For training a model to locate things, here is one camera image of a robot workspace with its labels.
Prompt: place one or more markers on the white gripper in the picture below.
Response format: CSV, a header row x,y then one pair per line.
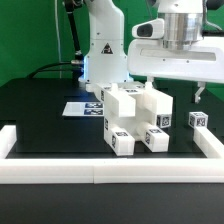
x,y
203,62

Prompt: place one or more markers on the white tagged cube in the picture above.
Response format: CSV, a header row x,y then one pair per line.
x,y
197,119

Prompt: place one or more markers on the white chair seat part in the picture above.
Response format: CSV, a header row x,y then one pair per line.
x,y
128,123

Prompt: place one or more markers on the white chair backrest part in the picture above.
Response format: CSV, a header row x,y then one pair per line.
x,y
123,99

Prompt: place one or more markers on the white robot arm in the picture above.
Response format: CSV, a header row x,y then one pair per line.
x,y
174,45

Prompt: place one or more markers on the white U-shaped border fence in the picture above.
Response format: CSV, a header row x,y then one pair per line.
x,y
159,170

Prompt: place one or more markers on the white sheet with tags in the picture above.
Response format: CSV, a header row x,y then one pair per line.
x,y
78,109

